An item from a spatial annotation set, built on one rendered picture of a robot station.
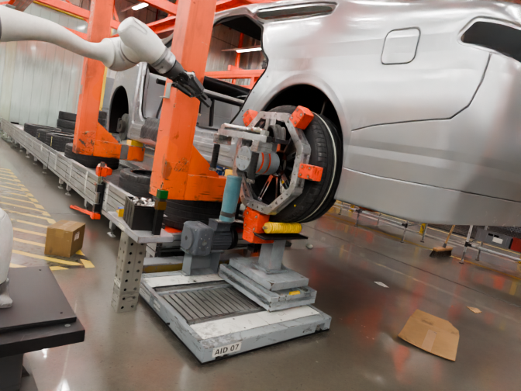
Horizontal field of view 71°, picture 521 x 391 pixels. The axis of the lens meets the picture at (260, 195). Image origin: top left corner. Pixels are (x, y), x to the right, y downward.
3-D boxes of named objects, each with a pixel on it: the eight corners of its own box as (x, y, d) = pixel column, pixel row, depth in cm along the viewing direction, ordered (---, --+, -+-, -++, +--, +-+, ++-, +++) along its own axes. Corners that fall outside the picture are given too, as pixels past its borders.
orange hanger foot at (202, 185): (250, 204, 257) (259, 155, 253) (183, 200, 223) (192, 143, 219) (236, 198, 270) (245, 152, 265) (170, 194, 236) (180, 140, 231)
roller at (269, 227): (303, 234, 212) (305, 224, 211) (265, 234, 193) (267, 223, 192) (296, 231, 216) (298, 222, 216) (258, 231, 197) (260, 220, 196)
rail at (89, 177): (167, 249, 236) (173, 216, 233) (154, 250, 230) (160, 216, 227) (73, 178, 420) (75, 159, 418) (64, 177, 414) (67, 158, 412)
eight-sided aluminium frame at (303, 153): (296, 223, 188) (319, 117, 181) (287, 223, 183) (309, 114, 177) (235, 199, 228) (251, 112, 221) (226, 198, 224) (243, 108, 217)
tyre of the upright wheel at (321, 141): (370, 177, 186) (315, 90, 218) (341, 172, 171) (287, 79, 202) (291, 243, 225) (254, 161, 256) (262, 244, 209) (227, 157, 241)
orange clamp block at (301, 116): (305, 130, 189) (315, 116, 184) (294, 127, 184) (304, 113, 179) (298, 122, 193) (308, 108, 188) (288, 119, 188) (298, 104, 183)
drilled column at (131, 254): (136, 309, 186) (149, 230, 181) (116, 313, 180) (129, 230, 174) (129, 301, 194) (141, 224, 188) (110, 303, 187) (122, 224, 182)
